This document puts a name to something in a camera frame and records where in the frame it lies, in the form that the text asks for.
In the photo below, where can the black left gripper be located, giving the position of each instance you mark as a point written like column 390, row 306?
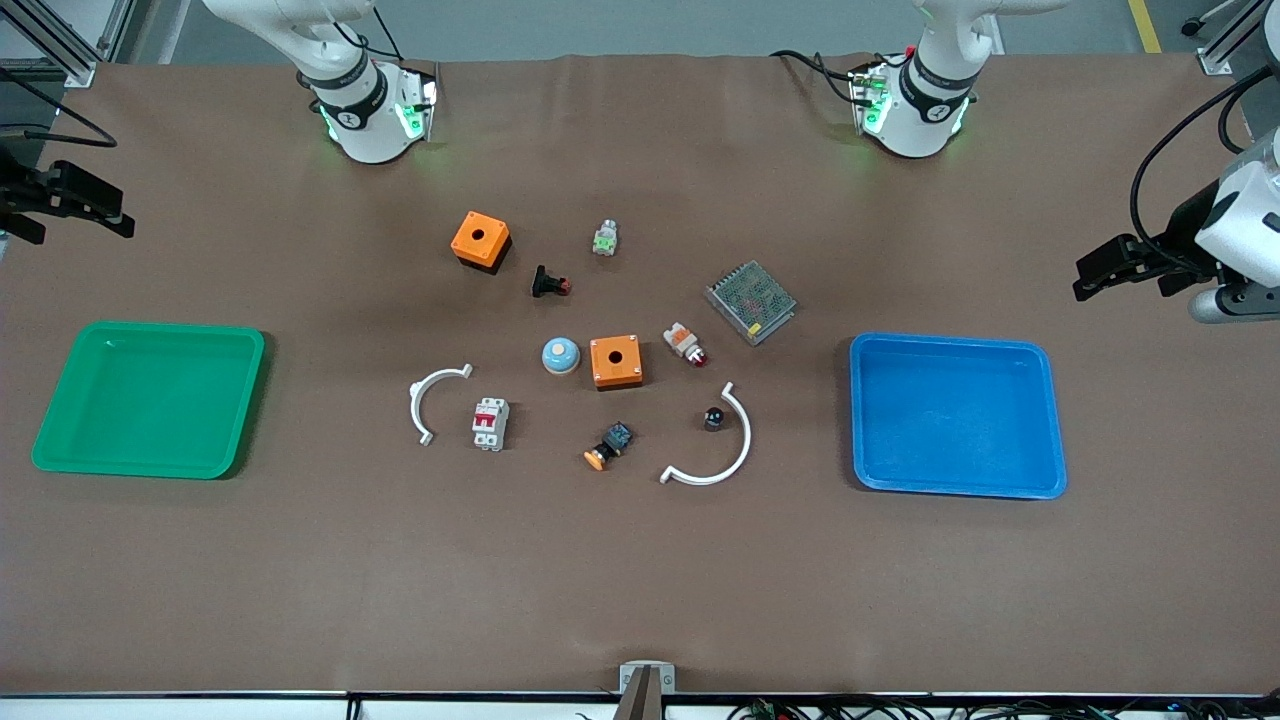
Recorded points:
column 1183, row 228

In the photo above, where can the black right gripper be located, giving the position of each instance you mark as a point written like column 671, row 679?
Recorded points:
column 22, row 190

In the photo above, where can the dark cylindrical capacitor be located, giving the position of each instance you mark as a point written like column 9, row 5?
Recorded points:
column 714, row 418

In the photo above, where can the white red circuit breaker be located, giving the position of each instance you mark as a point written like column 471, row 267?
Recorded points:
column 490, row 424

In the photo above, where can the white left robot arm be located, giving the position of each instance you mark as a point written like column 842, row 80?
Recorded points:
column 920, row 100

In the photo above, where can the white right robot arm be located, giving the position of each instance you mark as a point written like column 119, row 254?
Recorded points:
column 365, row 110

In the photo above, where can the green plastic tray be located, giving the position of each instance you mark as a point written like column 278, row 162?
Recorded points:
column 150, row 400

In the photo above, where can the blue plastic tray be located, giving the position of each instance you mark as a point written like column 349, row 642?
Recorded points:
column 950, row 415

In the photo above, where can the small white arc clamp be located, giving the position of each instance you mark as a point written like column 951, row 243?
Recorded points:
column 413, row 402

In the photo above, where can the metal mesh power supply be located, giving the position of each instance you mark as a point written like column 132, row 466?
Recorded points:
column 750, row 302

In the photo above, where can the orange box with black base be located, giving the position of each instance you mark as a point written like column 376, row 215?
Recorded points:
column 480, row 238

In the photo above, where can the large white arc clamp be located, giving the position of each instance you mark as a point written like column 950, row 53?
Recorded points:
column 745, row 440

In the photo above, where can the red indicator lamp orange collar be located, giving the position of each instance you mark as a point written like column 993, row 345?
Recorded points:
column 683, row 343

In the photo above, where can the black pushbutton with red end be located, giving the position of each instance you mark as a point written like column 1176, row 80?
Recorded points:
column 546, row 282

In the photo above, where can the blue dome button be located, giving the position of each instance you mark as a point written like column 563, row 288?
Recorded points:
column 561, row 356

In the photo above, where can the all orange button box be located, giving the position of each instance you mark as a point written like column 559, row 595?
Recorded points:
column 615, row 362

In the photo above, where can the orange pushbutton blue contact block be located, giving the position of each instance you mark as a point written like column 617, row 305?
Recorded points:
column 610, row 443

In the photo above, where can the aluminium frame profile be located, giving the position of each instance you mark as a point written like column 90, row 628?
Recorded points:
column 60, row 50
column 1215, row 55

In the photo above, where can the green white switch module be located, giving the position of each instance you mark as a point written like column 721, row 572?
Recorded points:
column 605, row 238

